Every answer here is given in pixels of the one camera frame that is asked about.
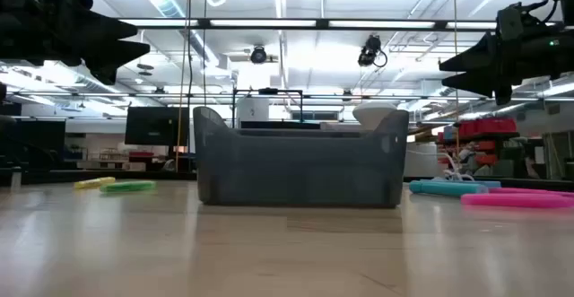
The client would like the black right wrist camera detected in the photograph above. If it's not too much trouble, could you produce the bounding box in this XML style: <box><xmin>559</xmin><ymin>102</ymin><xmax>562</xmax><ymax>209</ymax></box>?
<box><xmin>495</xmin><ymin>1</ymin><xmax>526</xmax><ymax>42</ymax></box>

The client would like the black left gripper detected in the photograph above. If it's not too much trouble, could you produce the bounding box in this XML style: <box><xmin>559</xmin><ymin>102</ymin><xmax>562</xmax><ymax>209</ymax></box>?
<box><xmin>26</xmin><ymin>9</ymin><xmax>152</xmax><ymax>85</ymax></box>

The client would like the black hanging cable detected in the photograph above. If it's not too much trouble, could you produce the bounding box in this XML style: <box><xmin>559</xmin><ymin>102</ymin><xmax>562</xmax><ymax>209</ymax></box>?
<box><xmin>187</xmin><ymin>0</ymin><xmax>195</xmax><ymax>172</ymax></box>
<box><xmin>203</xmin><ymin>0</ymin><xmax>209</xmax><ymax>108</ymax></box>

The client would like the black overhead rig bar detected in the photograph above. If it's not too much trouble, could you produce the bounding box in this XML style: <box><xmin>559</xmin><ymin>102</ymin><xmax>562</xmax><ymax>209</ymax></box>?
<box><xmin>118</xmin><ymin>17</ymin><xmax>500</xmax><ymax>32</ymax></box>

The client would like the white bulb power cord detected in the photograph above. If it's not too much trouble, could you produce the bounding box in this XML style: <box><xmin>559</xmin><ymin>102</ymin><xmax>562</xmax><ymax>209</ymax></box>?
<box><xmin>405</xmin><ymin>148</ymin><xmax>475</xmax><ymax>183</ymax></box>

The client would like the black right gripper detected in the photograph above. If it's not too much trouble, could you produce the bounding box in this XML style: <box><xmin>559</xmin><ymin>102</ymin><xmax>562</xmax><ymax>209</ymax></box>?
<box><xmin>439</xmin><ymin>31</ymin><xmax>542</xmax><ymax>105</ymax></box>

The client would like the long black light rail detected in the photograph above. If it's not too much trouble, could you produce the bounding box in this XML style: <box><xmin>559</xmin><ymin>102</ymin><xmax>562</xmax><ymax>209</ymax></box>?
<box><xmin>6</xmin><ymin>91</ymin><xmax>494</xmax><ymax>102</ymax></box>

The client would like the black storage shelf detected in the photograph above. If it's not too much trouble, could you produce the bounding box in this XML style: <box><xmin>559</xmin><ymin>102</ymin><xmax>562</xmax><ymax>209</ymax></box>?
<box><xmin>437</xmin><ymin>130</ymin><xmax>521</xmax><ymax>178</ymax></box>

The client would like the black ceiling camera with cable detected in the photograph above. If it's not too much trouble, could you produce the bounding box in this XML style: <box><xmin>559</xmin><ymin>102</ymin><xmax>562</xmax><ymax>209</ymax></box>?
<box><xmin>357</xmin><ymin>33</ymin><xmax>389</xmax><ymax>70</ymax></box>

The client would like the large red storage bin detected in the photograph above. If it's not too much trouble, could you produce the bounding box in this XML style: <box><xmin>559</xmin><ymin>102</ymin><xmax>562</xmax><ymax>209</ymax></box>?
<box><xmin>476</xmin><ymin>117</ymin><xmax>517</xmax><ymax>135</ymax></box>

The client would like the small red storage bin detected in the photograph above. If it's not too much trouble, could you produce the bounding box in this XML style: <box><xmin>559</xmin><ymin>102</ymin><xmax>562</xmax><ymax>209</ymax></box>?
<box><xmin>457</xmin><ymin>120</ymin><xmax>479</xmax><ymax>138</ymax></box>

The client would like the dark translucent plastic bin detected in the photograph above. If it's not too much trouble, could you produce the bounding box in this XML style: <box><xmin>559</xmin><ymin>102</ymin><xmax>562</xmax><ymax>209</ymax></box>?
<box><xmin>192</xmin><ymin>105</ymin><xmax>410</xmax><ymax>209</ymax></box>

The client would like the large black panel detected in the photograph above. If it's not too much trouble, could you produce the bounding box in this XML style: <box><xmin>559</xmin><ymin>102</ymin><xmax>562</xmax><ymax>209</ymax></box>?
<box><xmin>0</xmin><ymin>119</ymin><xmax>67</xmax><ymax>171</ymax></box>

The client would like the white bucket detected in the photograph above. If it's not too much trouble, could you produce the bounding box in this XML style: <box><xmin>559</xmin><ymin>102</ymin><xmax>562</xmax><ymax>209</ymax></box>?
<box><xmin>403</xmin><ymin>142</ymin><xmax>444</xmax><ymax>179</ymax></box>

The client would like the green marker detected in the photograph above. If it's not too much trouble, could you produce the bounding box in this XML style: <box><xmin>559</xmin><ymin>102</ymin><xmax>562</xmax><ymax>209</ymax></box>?
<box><xmin>99</xmin><ymin>179</ymin><xmax>157</xmax><ymax>194</ymax></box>

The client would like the black overhead camera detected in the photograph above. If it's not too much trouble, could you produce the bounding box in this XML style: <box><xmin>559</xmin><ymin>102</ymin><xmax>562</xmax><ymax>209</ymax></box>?
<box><xmin>249</xmin><ymin>44</ymin><xmax>269</xmax><ymax>66</ymax></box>

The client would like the black computer monitor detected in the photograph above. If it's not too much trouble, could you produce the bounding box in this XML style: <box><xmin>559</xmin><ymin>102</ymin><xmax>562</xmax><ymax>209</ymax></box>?
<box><xmin>124</xmin><ymin>106</ymin><xmax>190</xmax><ymax>147</ymax></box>

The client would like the blue marker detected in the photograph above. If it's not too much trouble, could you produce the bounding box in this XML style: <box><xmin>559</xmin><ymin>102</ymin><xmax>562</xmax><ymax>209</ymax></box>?
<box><xmin>408</xmin><ymin>179</ymin><xmax>489</xmax><ymax>198</ymax></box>
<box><xmin>419</xmin><ymin>178</ymin><xmax>502</xmax><ymax>189</ymax></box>

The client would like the black cabinet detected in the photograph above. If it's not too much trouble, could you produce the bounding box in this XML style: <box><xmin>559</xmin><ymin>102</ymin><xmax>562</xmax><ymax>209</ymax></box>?
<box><xmin>239</xmin><ymin>120</ymin><xmax>322</xmax><ymax>130</ymax></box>

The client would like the yellow marker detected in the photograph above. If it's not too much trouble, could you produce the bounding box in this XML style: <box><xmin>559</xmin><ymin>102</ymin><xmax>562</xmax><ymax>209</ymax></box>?
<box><xmin>74</xmin><ymin>176</ymin><xmax>117</xmax><ymax>190</ymax></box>

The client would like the white cylindrical container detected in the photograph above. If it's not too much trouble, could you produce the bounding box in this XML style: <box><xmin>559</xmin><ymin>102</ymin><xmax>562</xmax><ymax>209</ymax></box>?
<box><xmin>236</xmin><ymin>96</ymin><xmax>271</xmax><ymax>123</ymax></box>

